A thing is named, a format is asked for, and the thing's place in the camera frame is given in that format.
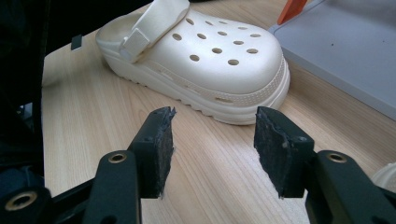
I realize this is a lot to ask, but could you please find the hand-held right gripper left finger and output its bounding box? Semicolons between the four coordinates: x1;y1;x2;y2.
82;106;177;224

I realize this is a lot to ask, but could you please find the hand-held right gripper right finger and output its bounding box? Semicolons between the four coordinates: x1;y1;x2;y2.
253;105;396;224

